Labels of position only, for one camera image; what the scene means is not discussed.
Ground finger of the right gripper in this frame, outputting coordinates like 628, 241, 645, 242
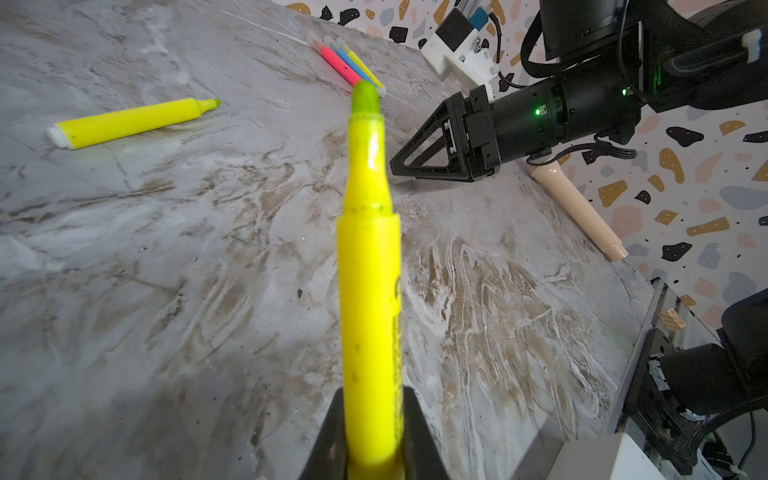
390, 93, 471, 182

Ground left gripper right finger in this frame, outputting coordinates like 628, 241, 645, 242
402, 386, 450, 480

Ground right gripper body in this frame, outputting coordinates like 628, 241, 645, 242
463, 59, 641, 180

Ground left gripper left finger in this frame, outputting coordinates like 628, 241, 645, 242
299, 388, 348, 480

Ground yellow highlighter pen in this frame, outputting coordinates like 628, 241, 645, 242
46, 98, 221, 150
336, 37, 387, 97
336, 81, 404, 479

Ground pink highlighter pen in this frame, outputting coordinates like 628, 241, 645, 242
307, 32, 362, 86

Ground blue highlighter pen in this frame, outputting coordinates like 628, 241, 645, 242
324, 35, 373, 83

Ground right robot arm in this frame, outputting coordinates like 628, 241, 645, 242
390, 1, 767, 182

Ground wooden rolling pin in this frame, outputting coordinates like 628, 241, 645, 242
530, 162, 628, 262

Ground small wooden tag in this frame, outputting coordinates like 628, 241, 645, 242
658, 309, 686, 332

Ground white box on rail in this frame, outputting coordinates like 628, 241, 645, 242
547, 432, 664, 480

